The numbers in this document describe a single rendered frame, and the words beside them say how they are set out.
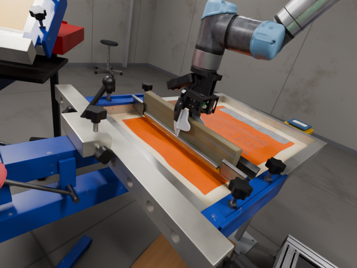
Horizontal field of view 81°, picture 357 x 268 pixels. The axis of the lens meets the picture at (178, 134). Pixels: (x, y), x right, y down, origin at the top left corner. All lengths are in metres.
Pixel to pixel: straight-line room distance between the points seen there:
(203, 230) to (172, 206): 0.06
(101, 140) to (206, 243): 0.26
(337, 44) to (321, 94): 0.80
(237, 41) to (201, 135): 0.25
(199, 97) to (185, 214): 0.31
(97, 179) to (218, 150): 0.32
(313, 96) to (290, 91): 0.38
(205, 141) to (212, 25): 0.28
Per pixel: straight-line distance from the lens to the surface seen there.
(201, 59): 0.55
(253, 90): 4.65
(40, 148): 0.47
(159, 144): 0.67
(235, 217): 0.44
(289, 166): 0.74
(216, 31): 0.54
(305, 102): 4.45
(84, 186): 0.56
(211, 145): 0.58
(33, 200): 0.55
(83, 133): 0.44
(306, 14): 0.63
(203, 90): 0.57
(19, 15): 1.00
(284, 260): 1.57
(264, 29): 0.51
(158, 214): 0.37
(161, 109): 0.71
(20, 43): 0.76
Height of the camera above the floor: 1.30
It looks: 28 degrees down
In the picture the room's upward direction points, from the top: 14 degrees clockwise
